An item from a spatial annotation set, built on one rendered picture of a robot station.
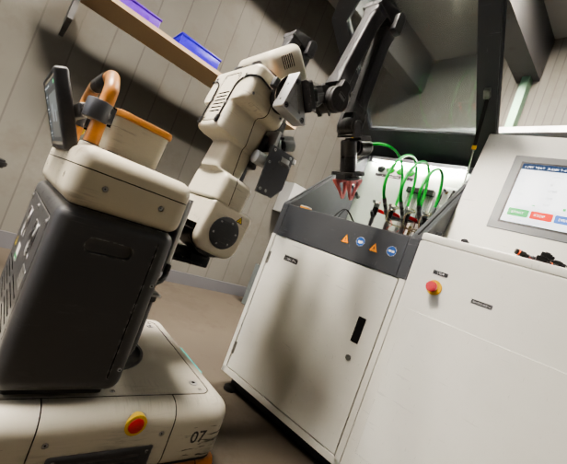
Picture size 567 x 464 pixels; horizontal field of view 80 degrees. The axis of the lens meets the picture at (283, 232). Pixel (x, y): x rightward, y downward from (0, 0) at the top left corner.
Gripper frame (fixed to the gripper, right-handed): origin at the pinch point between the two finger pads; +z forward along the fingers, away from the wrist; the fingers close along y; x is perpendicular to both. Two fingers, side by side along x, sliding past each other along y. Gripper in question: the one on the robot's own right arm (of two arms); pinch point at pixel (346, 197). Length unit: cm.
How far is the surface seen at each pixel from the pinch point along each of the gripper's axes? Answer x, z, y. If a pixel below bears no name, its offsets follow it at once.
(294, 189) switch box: -155, 37, 215
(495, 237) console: -49, 17, -33
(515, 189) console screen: -63, -1, -33
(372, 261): -11.9, 26.1, -4.2
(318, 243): -8.2, 24.7, 22.1
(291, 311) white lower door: 7, 54, 23
